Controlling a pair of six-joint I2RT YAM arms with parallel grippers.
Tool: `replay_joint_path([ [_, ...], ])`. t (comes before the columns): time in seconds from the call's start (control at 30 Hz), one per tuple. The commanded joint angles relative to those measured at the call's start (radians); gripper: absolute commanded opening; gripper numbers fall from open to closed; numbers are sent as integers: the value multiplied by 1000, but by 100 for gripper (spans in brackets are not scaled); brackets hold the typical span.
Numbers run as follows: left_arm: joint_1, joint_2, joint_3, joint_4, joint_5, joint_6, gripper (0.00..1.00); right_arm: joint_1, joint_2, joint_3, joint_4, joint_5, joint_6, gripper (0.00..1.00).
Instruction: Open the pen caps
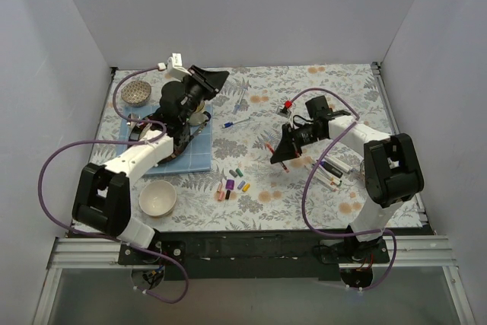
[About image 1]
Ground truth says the pink cap marker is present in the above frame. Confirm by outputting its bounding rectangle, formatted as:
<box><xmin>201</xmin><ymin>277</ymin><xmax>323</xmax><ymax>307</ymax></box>
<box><xmin>314</xmin><ymin>174</ymin><xmax>338</xmax><ymax>192</ymax></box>

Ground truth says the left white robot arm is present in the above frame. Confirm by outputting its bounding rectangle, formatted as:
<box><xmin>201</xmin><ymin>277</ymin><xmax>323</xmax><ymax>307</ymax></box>
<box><xmin>72</xmin><ymin>65</ymin><xmax>229</xmax><ymax>264</ymax></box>

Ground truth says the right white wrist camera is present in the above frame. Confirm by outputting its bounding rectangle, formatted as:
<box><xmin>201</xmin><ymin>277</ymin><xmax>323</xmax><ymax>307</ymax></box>
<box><xmin>276</xmin><ymin>100</ymin><xmax>293</xmax><ymax>123</ymax></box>

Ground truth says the blue checkered placemat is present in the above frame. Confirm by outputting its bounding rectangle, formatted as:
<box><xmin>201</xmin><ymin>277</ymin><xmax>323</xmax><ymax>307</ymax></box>
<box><xmin>116</xmin><ymin>104</ymin><xmax>212</xmax><ymax>177</ymax></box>

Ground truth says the lilac pen cap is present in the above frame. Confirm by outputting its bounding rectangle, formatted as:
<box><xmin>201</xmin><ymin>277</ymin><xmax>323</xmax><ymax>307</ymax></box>
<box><xmin>237</xmin><ymin>180</ymin><xmax>246</xmax><ymax>190</ymax></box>

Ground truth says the cream mug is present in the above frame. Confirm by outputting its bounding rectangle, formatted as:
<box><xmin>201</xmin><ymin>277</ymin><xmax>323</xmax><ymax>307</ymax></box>
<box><xmin>189</xmin><ymin>101</ymin><xmax>211</xmax><ymax>126</ymax></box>

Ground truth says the dark rimmed plate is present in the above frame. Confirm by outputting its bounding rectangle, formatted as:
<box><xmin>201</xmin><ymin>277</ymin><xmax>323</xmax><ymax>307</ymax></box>
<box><xmin>129</xmin><ymin>113</ymin><xmax>192</xmax><ymax>165</ymax></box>

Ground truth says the light blue pen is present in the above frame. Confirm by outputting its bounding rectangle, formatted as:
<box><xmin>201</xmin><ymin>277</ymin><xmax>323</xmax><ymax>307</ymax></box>
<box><xmin>232</xmin><ymin>88</ymin><xmax>247</xmax><ymax>115</ymax></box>

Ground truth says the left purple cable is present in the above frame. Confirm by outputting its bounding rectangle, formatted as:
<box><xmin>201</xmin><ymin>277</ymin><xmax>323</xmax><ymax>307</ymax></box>
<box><xmin>37</xmin><ymin>64</ymin><xmax>190</xmax><ymax>305</ymax></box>

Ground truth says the aluminium frame rail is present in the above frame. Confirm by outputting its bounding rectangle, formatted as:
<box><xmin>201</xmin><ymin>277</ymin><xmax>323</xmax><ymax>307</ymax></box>
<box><xmin>48</xmin><ymin>233</ymin><xmax>457</xmax><ymax>269</ymax></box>

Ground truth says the blue cap pen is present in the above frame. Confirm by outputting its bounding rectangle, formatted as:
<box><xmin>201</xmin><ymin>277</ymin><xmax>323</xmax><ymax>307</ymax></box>
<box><xmin>222</xmin><ymin>117</ymin><xmax>251</xmax><ymax>129</ymax></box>

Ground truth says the yellow cap marker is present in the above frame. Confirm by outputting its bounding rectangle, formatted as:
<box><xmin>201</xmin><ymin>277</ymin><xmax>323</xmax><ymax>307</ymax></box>
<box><xmin>319</xmin><ymin>169</ymin><xmax>342</xmax><ymax>186</ymax></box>

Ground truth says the purple cap marker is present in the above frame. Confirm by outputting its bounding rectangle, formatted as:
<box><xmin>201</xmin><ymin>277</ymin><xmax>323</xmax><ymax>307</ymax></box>
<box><xmin>320</xmin><ymin>161</ymin><xmax>343</xmax><ymax>178</ymax></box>

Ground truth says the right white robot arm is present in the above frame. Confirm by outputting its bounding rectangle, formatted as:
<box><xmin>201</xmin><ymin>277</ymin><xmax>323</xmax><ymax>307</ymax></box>
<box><xmin>270</xmin><ymin>96</ymin><xmax>425</xmax><ymax>263</ymax></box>

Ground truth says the floral tablecloth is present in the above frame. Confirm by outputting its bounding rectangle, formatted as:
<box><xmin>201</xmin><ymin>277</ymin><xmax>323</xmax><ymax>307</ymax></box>
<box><xmin>74</xmin><ymin>64</ymin><xmax>429</xmax><ymax>233</ymax></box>

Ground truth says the patterned grey bowl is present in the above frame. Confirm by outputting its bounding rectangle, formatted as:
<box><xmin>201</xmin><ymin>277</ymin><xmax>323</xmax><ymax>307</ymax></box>
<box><xmin>121</xmin><ymin>80</ymin><xmax>152</xmax><ymax>107</ymax></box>

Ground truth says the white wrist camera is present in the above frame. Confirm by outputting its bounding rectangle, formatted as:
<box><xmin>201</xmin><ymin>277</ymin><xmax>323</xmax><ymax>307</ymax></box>
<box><xmin>276</xmin><ymin>100</ymin><xmax>293</xmax><ymax>123</ymax></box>
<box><xmin>157</xmin><ymin>53</ymin><xmax>192</xmax><ymax>81</ymax></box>

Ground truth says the floral dark bowl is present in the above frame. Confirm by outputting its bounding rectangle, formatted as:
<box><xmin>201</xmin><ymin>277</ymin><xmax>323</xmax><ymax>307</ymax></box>
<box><xmin>359</xmin><ymin>160</ymin><xmax>366</xmax><ymax>184</ymax></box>

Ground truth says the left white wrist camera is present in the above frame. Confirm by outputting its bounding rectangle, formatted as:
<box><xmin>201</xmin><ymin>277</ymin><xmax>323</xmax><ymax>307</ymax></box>
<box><xmin>157</xmin><ymin>53</ymin><xmax>192</xmax><ymax>81</ymax></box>

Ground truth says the plain cream bowl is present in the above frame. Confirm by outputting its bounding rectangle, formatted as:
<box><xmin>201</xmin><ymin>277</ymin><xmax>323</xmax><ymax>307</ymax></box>
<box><xmin>139</xmin><ymin>180</ymin><xmax>177</xmax><ymax>218</ymax></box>

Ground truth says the orange cap marker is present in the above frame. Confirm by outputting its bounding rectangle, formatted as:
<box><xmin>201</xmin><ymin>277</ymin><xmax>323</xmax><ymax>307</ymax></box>
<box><xmin>315</xmin><ymin>169</ymin><xmax>337</xmax><ymax>187</ymax></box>

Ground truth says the grey cap marker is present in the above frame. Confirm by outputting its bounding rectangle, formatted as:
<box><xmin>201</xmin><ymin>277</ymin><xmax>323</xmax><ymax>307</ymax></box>
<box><xmin>326</xmin><ymin>155</ymin><xmax>357</xmax><ymax>172</ymax></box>

